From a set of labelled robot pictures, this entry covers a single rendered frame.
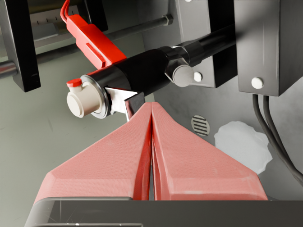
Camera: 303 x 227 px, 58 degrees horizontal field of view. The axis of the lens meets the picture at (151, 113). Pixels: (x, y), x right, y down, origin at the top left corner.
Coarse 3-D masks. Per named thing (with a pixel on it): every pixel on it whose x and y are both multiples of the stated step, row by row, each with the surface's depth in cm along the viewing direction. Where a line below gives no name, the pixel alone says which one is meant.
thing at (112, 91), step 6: (108, 90) 15; (114, 90) 15; (120, 90) 14; (126, 90) 14; (132, 90) 14; (114, 96) 15; (120, 96) 14; (126, 96) 14; (114, 102) 15; (120, 102) 15; (144, 102) 14; (114, 108) 15; (120, 108) 15
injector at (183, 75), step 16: (224, 32) 23; (160, 48) 19; (176, 48) 20; (192, 48) 21; (208, 48) 22; (224, 48) 24; (112, 64) 17; (128, 64) 17; (144, 64) 17; (160, 64) 18; (176, 64) 17; (192, 64) 21; (96, 80) 15; (112, 80) 16; (128, 80) 16; (144, 80) 17; (160, 80) 18; (176, 80) 17; (192, 80) 17; (144, 96) 18
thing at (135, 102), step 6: (132, 96) 13; (138, 96) 13; (126, 102) 13; (132, 102) 13; (138, 102) 13; (126, 108) 13; (132, 108) 13; (138, 108) 13; (126, 114) 13; (132, 114) 13
